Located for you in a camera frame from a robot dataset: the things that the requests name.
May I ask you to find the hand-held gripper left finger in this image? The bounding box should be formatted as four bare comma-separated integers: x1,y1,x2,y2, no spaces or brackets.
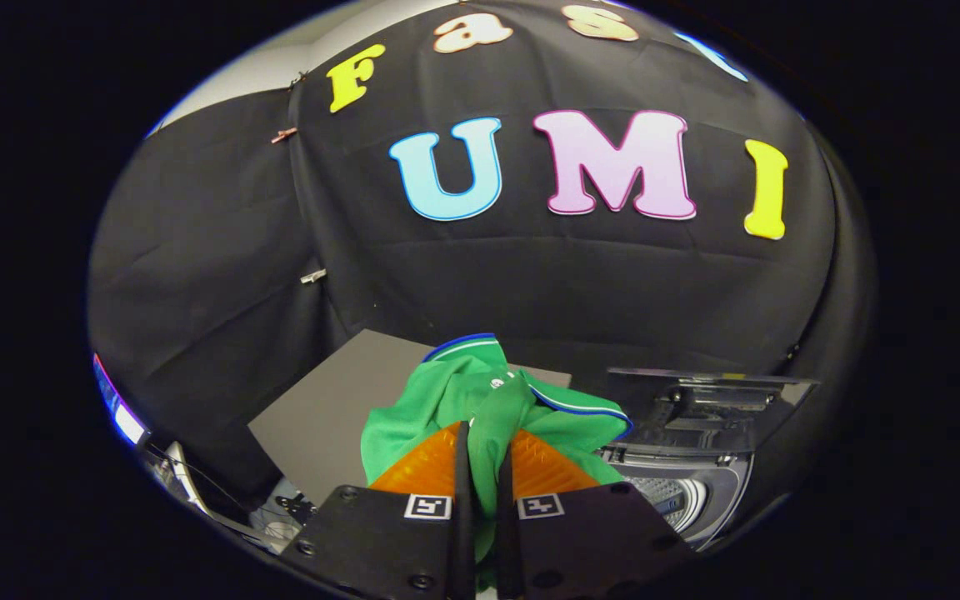
280,421,477,600

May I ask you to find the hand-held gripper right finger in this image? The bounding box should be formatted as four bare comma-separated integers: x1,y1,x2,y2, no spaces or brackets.
494,429,698,600

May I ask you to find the washing machine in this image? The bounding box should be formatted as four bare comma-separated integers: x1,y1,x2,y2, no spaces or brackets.
597,442,756,553

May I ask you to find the green polo shirt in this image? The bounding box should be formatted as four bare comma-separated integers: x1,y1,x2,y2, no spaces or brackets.
360,332,635,593

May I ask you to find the grey flat board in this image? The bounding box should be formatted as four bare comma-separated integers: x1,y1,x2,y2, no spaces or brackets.
247,328,573,534

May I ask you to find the black backdrop cloth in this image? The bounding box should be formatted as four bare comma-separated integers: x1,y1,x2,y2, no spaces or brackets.
87,0,877,501

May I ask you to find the bright lit panel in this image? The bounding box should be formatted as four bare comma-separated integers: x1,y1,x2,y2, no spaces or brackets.
92,352,150,448

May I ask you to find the white metal frame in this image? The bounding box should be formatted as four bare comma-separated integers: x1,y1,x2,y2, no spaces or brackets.
147,440,218,522

